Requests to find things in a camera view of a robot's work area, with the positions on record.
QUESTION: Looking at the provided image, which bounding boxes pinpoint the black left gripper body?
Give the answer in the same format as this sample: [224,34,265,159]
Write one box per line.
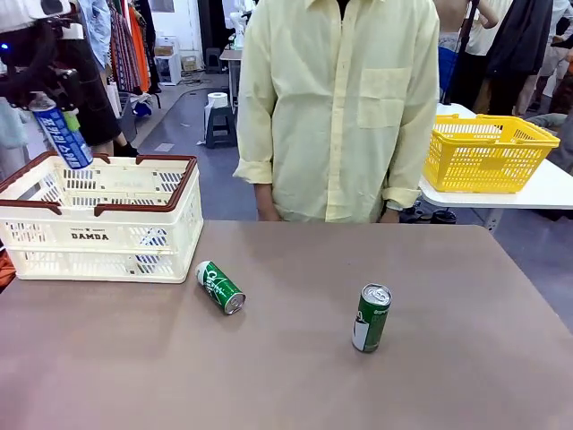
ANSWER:
[42,66,82,112]

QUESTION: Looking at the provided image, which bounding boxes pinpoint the white and green drink can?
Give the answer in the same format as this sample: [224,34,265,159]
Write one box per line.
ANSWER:
[194,260,247,316]

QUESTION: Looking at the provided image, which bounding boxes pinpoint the dark green drink can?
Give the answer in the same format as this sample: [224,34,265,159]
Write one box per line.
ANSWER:
[351,282,393,354]

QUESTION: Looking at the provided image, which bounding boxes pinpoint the person's right forearm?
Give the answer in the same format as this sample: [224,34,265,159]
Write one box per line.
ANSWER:
[253,183,281,222]

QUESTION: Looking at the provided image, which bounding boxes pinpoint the yellow plastic shopping basket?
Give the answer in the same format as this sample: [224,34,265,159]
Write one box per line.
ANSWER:
[423,113,561,194]

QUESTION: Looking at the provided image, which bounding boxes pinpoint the mannequin with maroon apron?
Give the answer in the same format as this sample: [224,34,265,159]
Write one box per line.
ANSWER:
[57,0,140,158]

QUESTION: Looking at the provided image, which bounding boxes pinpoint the black metal chair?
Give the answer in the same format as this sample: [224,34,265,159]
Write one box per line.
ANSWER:
[118,91,162,140]

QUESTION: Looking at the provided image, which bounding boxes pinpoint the light blue fuzzy garment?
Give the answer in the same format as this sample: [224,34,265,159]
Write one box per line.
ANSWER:
[0,96,30,151]

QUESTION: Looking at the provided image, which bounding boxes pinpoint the light denim shirt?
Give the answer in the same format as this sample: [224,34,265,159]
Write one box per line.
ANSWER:
[82,0,112,71]

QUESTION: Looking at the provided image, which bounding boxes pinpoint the striped hanging garments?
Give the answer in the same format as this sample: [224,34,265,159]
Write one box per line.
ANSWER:
[107,0,142,93]

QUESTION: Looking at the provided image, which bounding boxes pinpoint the orange hanging garment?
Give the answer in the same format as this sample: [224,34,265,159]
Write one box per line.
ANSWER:
[128,4,150,93]

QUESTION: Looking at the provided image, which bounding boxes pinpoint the white cabinet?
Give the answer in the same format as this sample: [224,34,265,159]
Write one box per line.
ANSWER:
[154,35,183,86]

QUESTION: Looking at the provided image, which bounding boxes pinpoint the blue and white drink can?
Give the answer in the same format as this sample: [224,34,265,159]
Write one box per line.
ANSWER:
[133,226,167,274]

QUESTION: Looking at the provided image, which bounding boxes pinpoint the grey step stool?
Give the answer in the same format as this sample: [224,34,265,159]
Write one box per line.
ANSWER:
[204,107,237,149]

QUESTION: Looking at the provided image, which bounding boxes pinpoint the orange cloth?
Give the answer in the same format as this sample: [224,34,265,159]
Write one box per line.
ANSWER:
[0,248,18,292]

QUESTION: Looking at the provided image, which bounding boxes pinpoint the person in yellow shirt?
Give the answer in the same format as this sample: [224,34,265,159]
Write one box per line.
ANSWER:
[232,0,442,224]

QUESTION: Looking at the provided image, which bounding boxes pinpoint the blue and grey draped skirt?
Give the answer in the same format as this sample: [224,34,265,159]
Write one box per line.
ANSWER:
[438,33,462,98]

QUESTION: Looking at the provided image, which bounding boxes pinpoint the bare torso mannequin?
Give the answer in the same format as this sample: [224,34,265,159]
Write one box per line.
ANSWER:
[436,0,500,90]

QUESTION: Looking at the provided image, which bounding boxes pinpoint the black stand pole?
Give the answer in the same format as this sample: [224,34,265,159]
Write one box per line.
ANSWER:
[440,0,480,107]

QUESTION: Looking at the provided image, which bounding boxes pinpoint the black hanging garment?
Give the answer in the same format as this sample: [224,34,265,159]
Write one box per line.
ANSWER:
[485,0,556,117]

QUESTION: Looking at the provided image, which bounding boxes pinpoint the white side table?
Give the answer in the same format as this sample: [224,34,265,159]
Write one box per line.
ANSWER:
[418,101,573,234]

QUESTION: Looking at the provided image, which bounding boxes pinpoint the person in grey clothes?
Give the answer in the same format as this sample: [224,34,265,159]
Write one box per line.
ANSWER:
[523,60,573,176]

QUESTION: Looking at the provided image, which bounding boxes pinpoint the person in white shirt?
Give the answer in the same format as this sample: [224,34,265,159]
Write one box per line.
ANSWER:
[548,0,573,46]

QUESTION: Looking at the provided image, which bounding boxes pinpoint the cream basket with brown handles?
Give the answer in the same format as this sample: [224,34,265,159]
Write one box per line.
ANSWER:
[0,150,205,284]

